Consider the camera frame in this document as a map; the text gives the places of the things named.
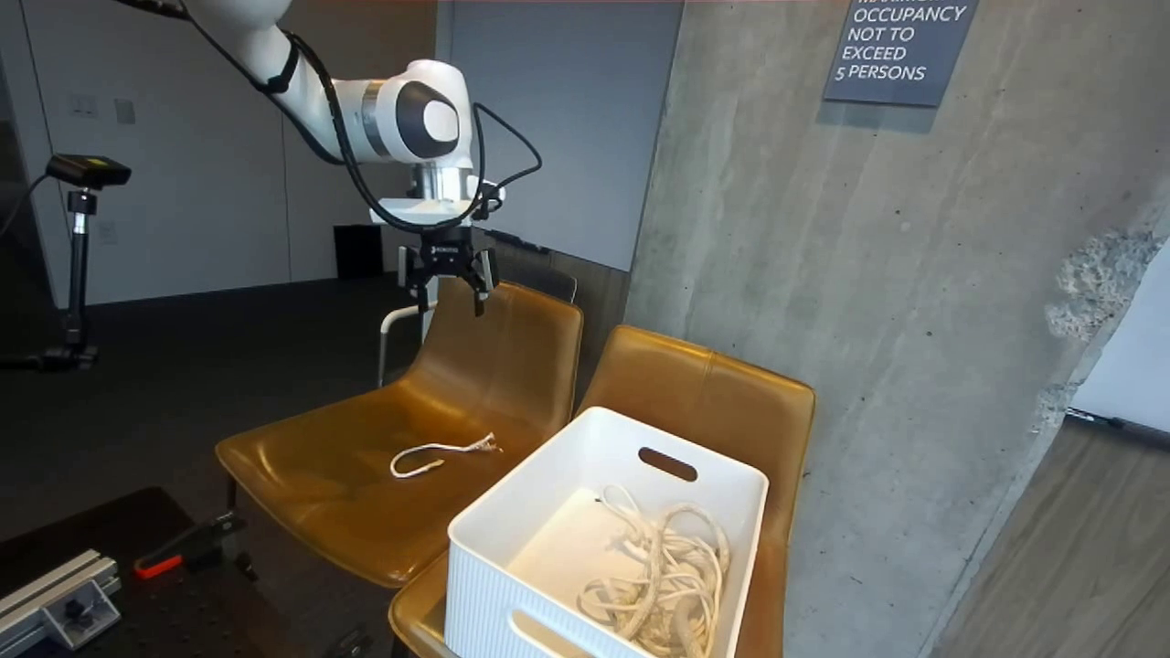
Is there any grey occupancy wall sign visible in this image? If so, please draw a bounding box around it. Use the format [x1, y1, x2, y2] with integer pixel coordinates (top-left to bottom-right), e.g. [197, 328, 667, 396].
[824, 0, 983, 110]

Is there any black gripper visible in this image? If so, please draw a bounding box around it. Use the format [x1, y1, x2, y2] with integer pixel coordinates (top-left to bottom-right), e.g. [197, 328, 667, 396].
[398, 223, 496, 318]

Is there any white ribbed plastic basket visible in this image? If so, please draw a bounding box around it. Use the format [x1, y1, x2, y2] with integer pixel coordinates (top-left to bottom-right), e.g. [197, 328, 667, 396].
[443, 404, 770, 658]

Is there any short smooth white cord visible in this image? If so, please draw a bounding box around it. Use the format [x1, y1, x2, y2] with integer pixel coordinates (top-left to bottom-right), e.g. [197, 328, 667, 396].
[383, 429, 504, 482]

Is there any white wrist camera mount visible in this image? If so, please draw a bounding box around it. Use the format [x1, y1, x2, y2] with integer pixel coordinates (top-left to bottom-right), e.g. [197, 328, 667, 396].
[364, 160, 504, 229]

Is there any thin white braided rope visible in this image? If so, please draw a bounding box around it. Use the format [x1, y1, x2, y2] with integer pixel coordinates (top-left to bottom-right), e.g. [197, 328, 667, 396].
[590, 490, 688, 579]

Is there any black box by wall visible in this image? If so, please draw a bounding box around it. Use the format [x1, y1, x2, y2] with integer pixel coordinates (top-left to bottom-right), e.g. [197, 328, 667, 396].
[333, 223, 386, 286]

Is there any red and black clamp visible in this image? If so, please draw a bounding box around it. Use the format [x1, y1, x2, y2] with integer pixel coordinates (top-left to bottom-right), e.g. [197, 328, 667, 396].
[129, 507, 258, 586]

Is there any aluminium extrusion rail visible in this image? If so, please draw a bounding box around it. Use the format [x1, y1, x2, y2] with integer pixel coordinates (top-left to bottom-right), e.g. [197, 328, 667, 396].
[0, 544, 124, 658]

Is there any white wall whiteboard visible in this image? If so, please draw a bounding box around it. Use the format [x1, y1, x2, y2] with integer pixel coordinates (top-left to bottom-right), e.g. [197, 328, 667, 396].
[434, 0, 688, 275]

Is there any thick white braided rope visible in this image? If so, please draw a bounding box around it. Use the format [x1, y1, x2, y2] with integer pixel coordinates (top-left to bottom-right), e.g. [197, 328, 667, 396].
[574, 501, 734, 658]

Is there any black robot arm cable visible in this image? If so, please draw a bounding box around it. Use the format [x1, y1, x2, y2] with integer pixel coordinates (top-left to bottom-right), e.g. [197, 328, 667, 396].
[179, 0, 546, 236]

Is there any black camera on tripod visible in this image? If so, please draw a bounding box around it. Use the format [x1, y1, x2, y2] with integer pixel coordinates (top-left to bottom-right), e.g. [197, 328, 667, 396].
[0, 149, 136, 378]

